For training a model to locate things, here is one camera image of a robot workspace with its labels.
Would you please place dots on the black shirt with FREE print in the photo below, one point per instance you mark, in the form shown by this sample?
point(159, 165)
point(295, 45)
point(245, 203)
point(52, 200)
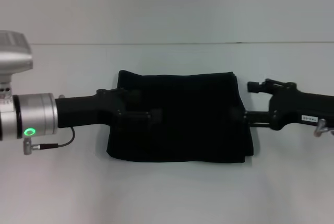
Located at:
point(182, 119)

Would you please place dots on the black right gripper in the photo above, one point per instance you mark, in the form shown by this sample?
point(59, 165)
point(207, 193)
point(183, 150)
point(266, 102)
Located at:
point(300, 106)

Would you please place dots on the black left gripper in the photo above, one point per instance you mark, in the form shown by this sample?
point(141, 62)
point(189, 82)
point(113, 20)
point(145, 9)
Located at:
point(86, 110)

